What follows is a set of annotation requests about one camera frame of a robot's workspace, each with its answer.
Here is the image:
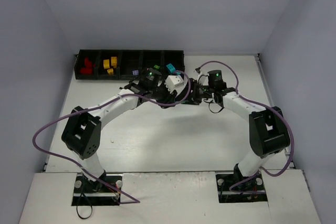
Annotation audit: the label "teal flower lego block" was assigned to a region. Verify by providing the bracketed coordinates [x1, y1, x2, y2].
[165, 63, 176, 75]

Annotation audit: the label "small orange lego brick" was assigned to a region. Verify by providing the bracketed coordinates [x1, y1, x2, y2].
[107, 68, 114, 75]

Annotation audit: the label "orange butterfly lego block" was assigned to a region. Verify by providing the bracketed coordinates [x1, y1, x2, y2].
[110, 57, 118, 68]

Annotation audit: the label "yellow long lego brick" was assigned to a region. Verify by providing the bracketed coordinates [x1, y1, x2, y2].
[103, 59, 110, 69]

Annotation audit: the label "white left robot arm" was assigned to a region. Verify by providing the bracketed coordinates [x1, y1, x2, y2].
[61, 68, 184, 182]

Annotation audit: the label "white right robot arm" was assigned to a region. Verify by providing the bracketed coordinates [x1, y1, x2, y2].
[185, 69, 293, 182]

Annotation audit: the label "red legos in bin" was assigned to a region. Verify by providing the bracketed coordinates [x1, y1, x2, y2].
[79, 57, 93, 75]

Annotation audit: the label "black divided bin row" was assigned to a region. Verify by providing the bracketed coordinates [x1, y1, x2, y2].
[74, 49, 185, 80]

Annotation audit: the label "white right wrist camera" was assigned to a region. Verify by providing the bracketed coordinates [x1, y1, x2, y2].
[195, 68, 208, 85]

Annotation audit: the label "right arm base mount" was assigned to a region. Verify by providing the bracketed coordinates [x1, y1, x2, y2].
[215, 173, 268, 204]

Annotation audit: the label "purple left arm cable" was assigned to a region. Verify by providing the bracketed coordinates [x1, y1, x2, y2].
[31, 70, 192, 205]

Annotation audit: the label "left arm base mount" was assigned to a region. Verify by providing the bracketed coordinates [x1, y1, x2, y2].
[71, 174, 120, 206]

